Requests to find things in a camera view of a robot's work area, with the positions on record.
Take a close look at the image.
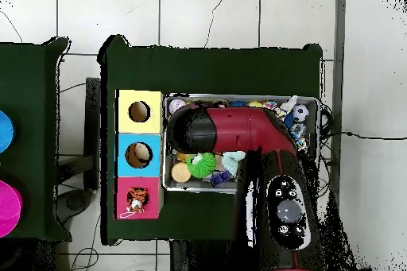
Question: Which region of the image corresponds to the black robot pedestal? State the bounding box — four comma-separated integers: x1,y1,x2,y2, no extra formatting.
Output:
169,240,236,271

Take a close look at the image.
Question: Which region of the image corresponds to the shallow silver mesh bin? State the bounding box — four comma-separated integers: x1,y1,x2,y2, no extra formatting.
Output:
161,92,320,194

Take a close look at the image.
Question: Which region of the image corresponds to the green spiky toy with eyes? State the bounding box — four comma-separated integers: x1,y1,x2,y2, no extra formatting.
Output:
185,152,218,179

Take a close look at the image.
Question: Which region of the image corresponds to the tan round disc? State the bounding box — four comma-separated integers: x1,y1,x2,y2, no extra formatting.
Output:
170,161,192,184

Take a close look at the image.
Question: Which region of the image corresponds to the blue plastic compartment tray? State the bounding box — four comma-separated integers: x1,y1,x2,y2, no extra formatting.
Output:
209,170,235,188

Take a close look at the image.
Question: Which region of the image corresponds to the magenta bowl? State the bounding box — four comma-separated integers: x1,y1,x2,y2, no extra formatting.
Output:
0,180,23,238

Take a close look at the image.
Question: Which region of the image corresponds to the white baseball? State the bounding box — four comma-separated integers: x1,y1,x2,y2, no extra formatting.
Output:
168,98,187,115

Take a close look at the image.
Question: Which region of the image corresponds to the orange striped tiger plush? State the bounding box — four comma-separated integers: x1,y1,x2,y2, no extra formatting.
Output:
119,186,149,219

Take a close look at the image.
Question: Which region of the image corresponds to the blue bowl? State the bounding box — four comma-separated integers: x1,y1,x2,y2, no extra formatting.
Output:
0,110,16,154

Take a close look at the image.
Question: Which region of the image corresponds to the mint green cloth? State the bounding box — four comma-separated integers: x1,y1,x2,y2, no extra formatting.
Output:
220,150,246,177

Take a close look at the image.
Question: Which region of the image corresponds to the wooden box with three holes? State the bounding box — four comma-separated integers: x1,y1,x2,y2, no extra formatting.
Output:
114,88,165,220

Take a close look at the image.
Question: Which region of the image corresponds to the dark green table cloth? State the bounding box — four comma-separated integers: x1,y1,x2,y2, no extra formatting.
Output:
0,37,72,242
98,34,324,246

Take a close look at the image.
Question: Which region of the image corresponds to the polka dot cloth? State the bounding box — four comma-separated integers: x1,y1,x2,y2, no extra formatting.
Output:
262,95,300,122

